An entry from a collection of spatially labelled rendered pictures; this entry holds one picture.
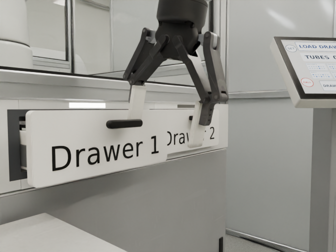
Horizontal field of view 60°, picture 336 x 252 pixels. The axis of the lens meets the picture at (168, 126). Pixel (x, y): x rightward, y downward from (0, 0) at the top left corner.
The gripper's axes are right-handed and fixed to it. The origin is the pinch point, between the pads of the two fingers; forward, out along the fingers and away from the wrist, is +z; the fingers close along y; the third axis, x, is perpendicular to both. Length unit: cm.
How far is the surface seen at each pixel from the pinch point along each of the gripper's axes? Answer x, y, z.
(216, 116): -41.2, 14.4, 2.4
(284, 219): -155, 15, 74
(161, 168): -18.2, 13.5, 15.0
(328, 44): -86, 0, -27
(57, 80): 9.3, 17.5, -4.4
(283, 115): -155, 32, 8
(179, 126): -23.2, 14.0, 4.5
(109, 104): -2.1, 16.9, -0.4
